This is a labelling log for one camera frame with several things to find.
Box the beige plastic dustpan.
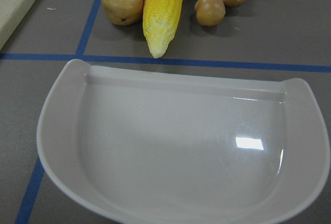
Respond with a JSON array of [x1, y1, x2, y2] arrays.
[[37, 59, 330, 223]]

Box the yellow toy corn cob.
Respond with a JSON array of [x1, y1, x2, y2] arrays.
[[143, 0, 183, 58]]

